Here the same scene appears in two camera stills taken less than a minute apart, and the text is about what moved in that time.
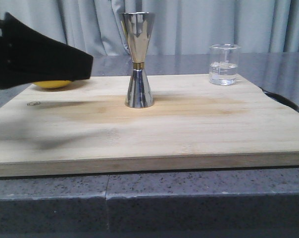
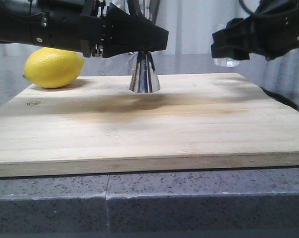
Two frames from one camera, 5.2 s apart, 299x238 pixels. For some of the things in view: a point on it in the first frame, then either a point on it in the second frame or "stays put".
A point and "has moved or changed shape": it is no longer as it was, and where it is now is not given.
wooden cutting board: x=88 y=128 stays put
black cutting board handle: x=285 y=100 stays put
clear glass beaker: x=223 y=64 -> x=224 y=62
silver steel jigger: x=137 y=27 has moved or changed shape
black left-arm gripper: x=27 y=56 -> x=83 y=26
